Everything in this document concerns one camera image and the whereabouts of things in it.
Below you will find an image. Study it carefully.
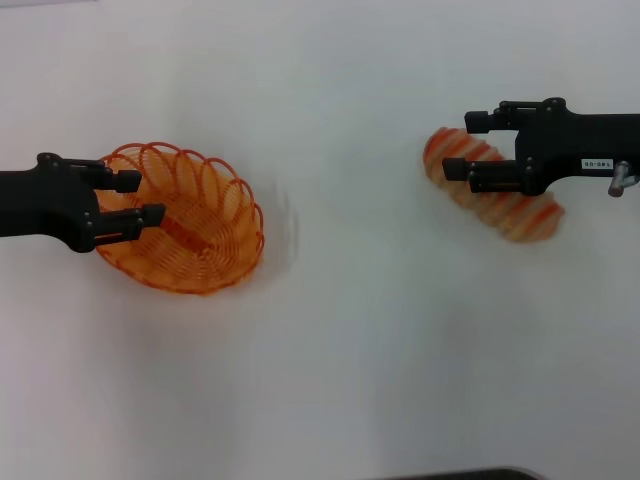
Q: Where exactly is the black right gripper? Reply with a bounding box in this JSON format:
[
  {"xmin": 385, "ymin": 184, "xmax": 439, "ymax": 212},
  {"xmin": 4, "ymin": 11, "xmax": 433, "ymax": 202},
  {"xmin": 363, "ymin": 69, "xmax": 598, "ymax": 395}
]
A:
[{"xmin": 441, "ymin": 96, "xmax": 640, "ymax": 196}]

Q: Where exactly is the silver bolt on right gripper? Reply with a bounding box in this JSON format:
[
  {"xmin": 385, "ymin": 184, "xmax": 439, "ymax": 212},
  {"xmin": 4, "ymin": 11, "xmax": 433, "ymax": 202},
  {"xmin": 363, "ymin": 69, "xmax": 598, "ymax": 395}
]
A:
[{"xmin": 607, "ymin": 160, "xmax": 640, "ymax": 198}]

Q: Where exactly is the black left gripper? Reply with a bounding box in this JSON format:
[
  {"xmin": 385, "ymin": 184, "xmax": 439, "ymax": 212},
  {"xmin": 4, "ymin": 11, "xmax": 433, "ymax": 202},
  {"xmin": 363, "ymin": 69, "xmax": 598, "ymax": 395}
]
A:
[{"xmin": 0, "ymin": 153, "xmax": 168, "ymax": 254}]

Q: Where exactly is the dark object at table edge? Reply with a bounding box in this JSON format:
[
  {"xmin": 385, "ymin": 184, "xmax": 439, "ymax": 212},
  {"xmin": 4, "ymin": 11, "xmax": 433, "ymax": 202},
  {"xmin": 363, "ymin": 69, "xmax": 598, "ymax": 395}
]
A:
[{"xmin": 384, "ymin": 466, "xmax": 547, "ymax": 480}]

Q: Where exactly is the striped bread loaf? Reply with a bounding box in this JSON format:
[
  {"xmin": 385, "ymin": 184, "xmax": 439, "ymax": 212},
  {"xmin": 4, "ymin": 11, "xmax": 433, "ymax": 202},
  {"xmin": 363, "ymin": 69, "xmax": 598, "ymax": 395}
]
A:
[{"xmin": 422, "ymin": 126, "xmax": 567, "ymax": 245}]

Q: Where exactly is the orange wire basket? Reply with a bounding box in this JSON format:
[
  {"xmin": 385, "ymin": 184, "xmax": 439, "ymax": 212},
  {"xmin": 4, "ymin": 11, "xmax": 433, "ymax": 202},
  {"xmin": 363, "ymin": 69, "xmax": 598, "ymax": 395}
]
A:
[{"xmin": 93, "ymin": 141, "xmax": 266, "ymax": 297}]

